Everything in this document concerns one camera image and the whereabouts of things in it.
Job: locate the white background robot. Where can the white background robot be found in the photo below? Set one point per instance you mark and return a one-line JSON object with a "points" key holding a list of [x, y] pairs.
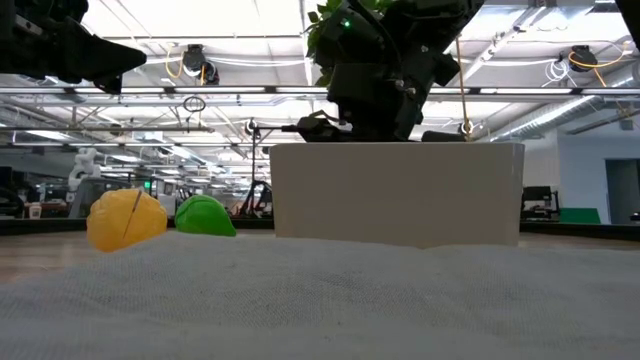
{"points": [[84, 162]]}

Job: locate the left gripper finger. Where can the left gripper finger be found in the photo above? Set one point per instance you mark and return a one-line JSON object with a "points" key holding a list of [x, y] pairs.
{"points": [[107, 50], [122, 67]]}

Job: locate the white plastic storage bin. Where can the white plastic storage bin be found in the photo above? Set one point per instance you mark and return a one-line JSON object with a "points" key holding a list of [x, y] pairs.
{"points": [[395, 195]]}

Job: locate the white paper cup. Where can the white paper cup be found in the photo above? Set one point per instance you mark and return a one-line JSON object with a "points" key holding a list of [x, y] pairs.
{"points": [[35, 211]]}

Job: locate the grey door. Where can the grey door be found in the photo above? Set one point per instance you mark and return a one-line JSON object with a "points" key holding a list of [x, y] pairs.
{"points": [[622, 192]]}

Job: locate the green toy produce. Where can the green toy produce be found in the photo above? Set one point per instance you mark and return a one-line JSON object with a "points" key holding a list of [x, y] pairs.
{"points": [[202, 217]]}

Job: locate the grey mesh office chair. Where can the grey mesh office chair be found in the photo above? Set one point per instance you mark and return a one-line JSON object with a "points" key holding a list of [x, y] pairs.
{"points": [[100, 197]]}

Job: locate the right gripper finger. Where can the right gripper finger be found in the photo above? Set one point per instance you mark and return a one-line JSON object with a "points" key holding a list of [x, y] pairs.
{"points": [[445, 137], [325, 130]]}

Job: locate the green potted plant black pot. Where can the green potted plant black pot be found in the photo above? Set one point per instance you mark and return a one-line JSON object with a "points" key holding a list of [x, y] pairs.
{"points": [[315, 37]]}

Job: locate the black rolling cart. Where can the black rolling cart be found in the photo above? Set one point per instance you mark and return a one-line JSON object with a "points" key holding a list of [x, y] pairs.
{"points": [[537, 197]]}

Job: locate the yellow toy produce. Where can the yellow toy produce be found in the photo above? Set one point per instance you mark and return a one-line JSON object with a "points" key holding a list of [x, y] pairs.
{"points": [[110, 225]]}

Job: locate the green board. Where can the green board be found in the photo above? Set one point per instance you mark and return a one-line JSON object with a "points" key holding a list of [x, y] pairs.
{"points": [[580, 216]]}

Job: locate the black aluminium table frame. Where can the black aluminium table frame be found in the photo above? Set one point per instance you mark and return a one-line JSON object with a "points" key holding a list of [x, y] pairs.
{"points": [[40, 226]]}

